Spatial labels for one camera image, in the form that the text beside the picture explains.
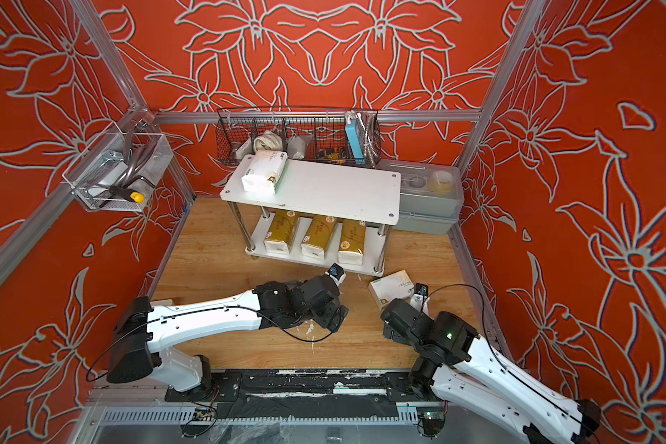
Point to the black wire basket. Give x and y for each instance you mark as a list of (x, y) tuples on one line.
[(309, 133)]

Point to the blue box in basket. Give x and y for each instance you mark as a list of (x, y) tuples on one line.
[(354, 132)]

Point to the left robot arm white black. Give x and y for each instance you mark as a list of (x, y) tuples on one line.
[(146, 336)]

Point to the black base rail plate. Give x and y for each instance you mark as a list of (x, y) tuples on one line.
[(228, 386)]

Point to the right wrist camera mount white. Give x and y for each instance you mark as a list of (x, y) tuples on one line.
[(420, 298)]

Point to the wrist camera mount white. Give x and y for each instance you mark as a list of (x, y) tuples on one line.
[(337, 274), (420, 298)]

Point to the white two-tier shelf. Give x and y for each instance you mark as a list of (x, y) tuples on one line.
[(310, 188)]

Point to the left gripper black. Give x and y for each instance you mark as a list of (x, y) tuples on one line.
[(329, 322)]

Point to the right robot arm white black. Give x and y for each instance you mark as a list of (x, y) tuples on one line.
[(456, 363)]

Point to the clear plastic wall bin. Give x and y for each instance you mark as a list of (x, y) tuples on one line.
[(137, 160)]

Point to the tape roll in box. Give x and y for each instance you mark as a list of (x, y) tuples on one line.
[(441, 182)]

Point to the gold tissue pack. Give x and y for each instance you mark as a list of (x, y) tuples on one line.
[(281, 232), (318, 236), (352, 242)]

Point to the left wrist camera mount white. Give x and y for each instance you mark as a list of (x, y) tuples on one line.
[(337, 274)]

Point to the grey plastic storage box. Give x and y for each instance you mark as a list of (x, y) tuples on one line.
[(420, 210)]

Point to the yellow handled tool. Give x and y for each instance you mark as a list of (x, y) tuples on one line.
[(127, 194)]

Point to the white tissue pack front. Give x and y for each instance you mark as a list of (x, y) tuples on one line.
[(264, 172)]

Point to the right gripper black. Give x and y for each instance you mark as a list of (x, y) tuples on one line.
[(392, 336)]

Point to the white tissue pack back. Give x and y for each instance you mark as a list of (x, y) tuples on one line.
[(396, 286)]

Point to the white cloth roll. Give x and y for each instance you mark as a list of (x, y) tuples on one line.
[(268, 141)]

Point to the white tissue pack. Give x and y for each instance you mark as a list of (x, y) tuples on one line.
[(396, 286), (264, 172)]

